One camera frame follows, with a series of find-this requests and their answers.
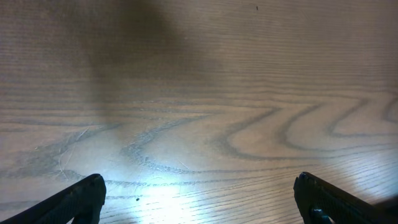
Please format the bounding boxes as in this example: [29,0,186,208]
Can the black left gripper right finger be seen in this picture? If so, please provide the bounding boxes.
[294,172,397,224]

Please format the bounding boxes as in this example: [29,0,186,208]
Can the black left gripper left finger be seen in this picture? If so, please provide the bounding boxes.
[1,174,106,224]

